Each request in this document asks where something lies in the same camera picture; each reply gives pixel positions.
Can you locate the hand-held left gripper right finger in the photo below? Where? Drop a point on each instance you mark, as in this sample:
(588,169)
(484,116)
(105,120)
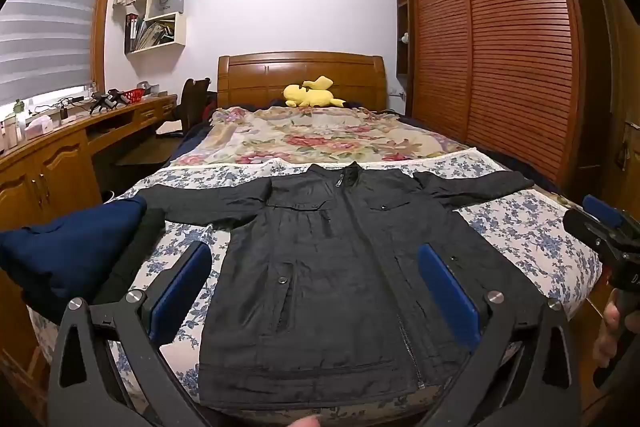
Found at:
(447,292)

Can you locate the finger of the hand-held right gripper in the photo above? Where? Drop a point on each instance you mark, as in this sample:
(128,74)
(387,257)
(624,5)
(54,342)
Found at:
(600,207)
(580,222)

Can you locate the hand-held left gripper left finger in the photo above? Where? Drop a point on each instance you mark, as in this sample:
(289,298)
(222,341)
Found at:
(182,287)

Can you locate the black jacket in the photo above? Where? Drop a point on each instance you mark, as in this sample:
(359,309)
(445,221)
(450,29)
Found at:
(325,282)

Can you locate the person's right hand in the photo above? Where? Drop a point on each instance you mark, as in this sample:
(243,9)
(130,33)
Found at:
(607,332)

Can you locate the blue floral bed sheet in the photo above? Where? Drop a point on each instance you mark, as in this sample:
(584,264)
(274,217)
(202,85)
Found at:
(525,227)

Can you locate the black folded cloth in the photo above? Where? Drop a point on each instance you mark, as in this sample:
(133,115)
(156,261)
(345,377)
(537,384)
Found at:
(135,252)

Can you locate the navy folded cloth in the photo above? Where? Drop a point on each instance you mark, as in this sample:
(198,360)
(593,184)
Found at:
(65,252)

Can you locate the wooden door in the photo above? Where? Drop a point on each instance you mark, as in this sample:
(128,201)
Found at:
(620,82)

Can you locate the wooden desk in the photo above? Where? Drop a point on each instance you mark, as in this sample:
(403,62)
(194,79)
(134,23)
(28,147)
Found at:
(60,167)

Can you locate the red cloth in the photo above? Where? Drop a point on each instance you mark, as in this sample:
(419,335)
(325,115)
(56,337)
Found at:
(208,112)

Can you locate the dark wooden chair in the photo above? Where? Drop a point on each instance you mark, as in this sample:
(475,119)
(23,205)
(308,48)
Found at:
(192,102)

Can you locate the red basket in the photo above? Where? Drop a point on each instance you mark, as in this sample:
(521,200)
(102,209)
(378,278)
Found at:
(134,96)

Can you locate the red floral blanket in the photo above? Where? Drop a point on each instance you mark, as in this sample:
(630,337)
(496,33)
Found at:
(325,137)

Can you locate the wooden louvred wardrobe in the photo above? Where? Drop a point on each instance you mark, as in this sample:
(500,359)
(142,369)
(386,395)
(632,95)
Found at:
(500,32)

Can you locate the black gadget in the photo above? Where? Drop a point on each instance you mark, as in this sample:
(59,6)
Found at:
(107,99)

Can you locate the pink tissue box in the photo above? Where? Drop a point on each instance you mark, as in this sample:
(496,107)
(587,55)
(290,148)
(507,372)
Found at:
(39,127)

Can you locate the wooden headboard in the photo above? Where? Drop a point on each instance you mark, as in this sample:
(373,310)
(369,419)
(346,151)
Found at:
(260,77)

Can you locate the yellow plush toy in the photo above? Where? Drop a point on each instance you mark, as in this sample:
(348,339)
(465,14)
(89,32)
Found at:
(310,96)

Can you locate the row of books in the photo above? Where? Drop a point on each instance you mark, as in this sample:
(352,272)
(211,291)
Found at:
(150,34)

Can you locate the white paper bag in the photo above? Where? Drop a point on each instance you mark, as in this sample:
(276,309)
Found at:
(167,2)

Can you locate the grey window blind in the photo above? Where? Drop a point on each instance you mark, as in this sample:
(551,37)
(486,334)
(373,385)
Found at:
(50,17)

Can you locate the white wall shelf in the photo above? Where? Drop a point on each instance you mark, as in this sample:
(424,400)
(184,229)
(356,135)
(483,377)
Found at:
(179,32)

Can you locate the wooden window frame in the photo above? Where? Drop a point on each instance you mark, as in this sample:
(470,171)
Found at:
(102,17)

